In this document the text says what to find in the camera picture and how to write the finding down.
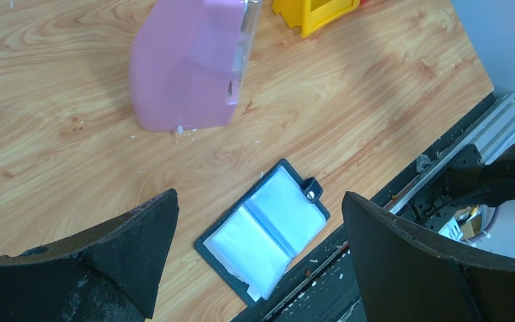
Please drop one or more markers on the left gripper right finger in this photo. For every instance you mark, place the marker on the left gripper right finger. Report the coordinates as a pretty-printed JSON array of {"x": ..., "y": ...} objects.
[{"x": 408, "y": 273}]

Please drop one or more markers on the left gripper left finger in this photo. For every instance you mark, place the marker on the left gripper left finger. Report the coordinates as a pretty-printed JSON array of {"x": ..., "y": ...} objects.
[{"x": 109, "y": 272}]

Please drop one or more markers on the blue leather card holder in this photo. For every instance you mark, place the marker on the blue leather card holder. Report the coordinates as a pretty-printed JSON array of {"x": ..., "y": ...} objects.
[{"x": 253, "y": 243}]

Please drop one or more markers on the pink metronome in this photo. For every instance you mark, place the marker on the pink metronome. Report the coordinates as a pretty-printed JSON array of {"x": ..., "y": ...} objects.
[{"x": 188, "y": 61}]

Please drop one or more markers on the yellow plastic bin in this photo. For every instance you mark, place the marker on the yellow plastic bin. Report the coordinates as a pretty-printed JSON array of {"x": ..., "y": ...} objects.
[{"x": 311, "y": 15}]

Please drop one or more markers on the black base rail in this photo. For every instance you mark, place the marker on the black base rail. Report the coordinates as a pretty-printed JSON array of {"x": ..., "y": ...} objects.
[{"x": 323, "y": 287}]

